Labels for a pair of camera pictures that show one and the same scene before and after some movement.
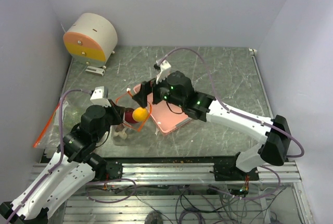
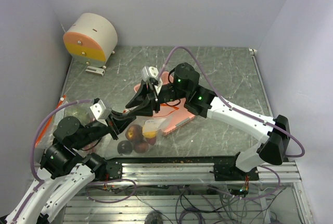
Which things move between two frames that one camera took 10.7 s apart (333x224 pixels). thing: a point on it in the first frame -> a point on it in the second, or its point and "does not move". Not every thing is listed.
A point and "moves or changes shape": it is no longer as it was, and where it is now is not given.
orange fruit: [140, 114] moves or changes shape
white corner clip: [253, 51] does not move
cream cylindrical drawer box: [91, 39] does not move
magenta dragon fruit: [128, 115] moves or changes shape
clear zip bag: [123, 133] moves or changes shape
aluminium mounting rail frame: [188, 193] does not move
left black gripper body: [112, 116] -> [111, 124]
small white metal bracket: [96, 71] does not move
